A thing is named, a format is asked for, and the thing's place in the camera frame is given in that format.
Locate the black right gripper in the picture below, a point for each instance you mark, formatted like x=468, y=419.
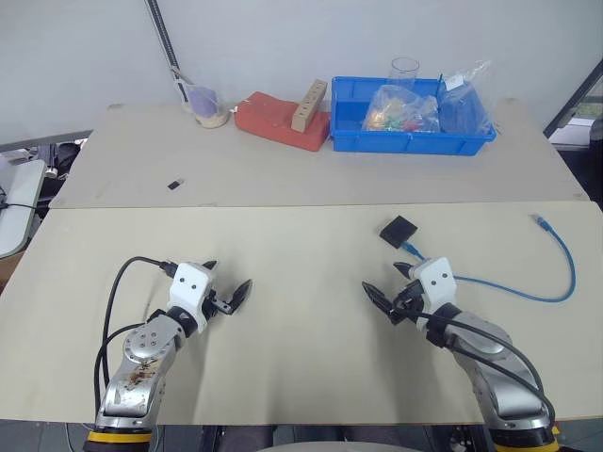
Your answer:
x=409, y=303

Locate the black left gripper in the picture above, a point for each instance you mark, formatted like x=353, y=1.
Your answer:
x=213, y=301

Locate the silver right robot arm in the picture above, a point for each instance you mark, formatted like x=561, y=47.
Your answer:
x=490, y=348

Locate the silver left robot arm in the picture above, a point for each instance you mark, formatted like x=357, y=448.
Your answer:
x=146, y=348

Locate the small black adapter box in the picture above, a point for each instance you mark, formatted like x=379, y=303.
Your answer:
x=398, y=230

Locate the small black dongle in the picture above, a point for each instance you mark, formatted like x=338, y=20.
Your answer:
x=175, y=184

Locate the blue plastic bin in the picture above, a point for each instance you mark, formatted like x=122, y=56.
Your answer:
x=405, y=142

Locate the red cloth block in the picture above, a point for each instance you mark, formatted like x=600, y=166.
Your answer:
x=268, y=117

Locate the plastic bag of colourful pieces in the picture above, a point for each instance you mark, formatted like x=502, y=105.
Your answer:
x=400, y=110

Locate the clear cup with purple cloth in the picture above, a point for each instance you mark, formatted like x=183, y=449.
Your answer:
x=205, y=106

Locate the plastic bag with dark contents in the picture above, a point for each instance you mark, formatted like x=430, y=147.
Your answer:
x=464, y=110

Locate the wooden block with holes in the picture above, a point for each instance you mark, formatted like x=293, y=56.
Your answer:
x=306, y=110

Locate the clear plastic cup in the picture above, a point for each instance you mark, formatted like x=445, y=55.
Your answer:
x=404, y=70

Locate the white side desk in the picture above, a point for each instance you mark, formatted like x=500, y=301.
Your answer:
x=19, y=202

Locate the grey corrugated conduit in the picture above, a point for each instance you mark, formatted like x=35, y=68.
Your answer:
x=162, y=33

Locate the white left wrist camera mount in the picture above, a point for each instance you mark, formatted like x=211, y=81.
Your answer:
x=189, y=282

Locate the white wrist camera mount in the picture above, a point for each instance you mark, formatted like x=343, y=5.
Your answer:
x=189, y=282
x=438, y=280

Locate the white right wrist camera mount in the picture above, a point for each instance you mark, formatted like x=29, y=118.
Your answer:
x=438, y=280

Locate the black metal frame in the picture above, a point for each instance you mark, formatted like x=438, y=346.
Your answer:
x=572, y=96

